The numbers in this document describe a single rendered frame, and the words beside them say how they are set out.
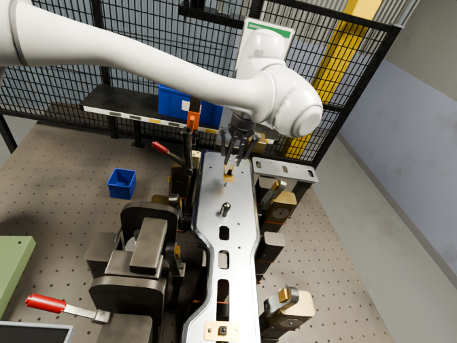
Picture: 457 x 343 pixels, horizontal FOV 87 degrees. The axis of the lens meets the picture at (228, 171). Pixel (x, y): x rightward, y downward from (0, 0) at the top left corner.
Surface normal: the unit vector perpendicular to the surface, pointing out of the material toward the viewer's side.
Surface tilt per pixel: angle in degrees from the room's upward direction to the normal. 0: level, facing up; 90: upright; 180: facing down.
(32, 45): 91
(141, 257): 0
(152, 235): 0
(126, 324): 0
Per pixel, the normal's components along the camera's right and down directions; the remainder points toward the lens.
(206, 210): 0.21, -0.72
